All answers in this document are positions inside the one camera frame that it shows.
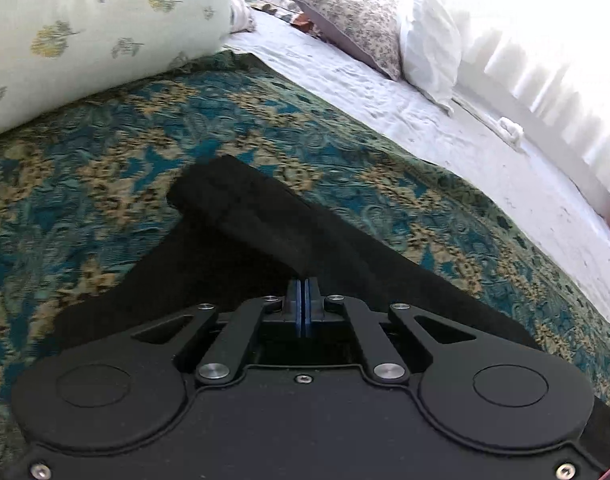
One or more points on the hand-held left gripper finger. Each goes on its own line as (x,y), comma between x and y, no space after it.
(310,310)
(298,310)

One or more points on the black pants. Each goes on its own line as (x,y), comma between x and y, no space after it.
(245,240)

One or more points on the white bed sheet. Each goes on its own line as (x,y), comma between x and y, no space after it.
(385,110)

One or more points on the teal paisley blanket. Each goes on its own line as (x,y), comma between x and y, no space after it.
(110,160)

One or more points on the small white crumpled cloth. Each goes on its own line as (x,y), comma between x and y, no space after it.
(511,131)

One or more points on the plain white pillow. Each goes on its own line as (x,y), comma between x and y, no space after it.
(430,50)

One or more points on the purple floral pillow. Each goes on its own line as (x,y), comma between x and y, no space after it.
(355,25)

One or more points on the reddish floral cloth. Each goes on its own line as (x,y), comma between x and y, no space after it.
(285,10)

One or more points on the pale patterned cloth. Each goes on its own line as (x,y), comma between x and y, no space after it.
(242,12)

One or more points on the pale green flowered pillow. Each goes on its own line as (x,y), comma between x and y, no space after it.
(85,35)

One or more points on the white sheer curtain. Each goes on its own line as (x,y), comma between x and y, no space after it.
(535,35)

